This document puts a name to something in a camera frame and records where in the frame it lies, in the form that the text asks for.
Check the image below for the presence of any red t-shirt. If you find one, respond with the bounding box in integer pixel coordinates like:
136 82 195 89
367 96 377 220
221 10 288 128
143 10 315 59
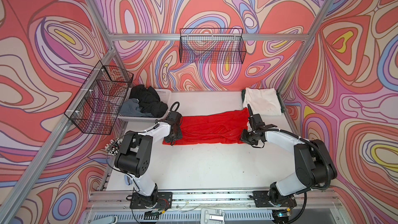
162 108 249 146

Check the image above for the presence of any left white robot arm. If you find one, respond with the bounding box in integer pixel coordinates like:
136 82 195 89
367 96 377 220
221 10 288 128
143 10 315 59
114 111 182 198

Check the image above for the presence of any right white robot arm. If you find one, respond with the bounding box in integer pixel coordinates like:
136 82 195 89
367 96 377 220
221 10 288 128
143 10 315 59
240 113 337 202

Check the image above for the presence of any white plastic laundry basket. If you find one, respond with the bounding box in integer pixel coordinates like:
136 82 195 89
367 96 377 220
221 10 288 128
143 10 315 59
118 85 171 122

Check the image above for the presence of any black garment in basket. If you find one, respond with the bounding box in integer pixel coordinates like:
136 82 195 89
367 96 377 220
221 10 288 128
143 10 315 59
129 85 168 118

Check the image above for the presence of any folded white t-shirt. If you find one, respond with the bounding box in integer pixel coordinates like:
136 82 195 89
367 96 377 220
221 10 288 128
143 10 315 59
243 88 282 116

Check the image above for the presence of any grey garment in basket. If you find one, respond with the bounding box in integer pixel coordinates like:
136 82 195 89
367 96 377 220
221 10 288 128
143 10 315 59
119 98 153 117

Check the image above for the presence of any cup of pens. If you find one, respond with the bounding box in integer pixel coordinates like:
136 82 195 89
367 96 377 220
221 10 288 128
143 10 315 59
105 139 122 156

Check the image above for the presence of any blue stapler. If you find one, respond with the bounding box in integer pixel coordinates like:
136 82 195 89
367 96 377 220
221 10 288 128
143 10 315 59
124 174 133 186

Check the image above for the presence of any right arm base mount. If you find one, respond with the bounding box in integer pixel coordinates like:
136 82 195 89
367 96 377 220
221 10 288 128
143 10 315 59
249 190 297 208

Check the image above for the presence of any black wire basket back wall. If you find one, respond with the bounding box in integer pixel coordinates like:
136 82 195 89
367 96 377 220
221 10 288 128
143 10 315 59
179 27 247 64

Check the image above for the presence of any black wire basket wall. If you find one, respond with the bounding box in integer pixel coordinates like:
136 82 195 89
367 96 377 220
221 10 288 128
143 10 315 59
64 61 134 135
179 27 247 64

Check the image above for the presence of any black wire basket left wall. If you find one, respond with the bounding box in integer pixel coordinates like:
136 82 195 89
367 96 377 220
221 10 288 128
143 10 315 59
64 61 134 135

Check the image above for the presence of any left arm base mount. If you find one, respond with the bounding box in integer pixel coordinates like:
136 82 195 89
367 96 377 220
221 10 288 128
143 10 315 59
127 191 173 210

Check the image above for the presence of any aluminium rail at front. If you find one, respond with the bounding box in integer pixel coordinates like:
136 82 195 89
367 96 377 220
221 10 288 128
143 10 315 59
83 186 346 224

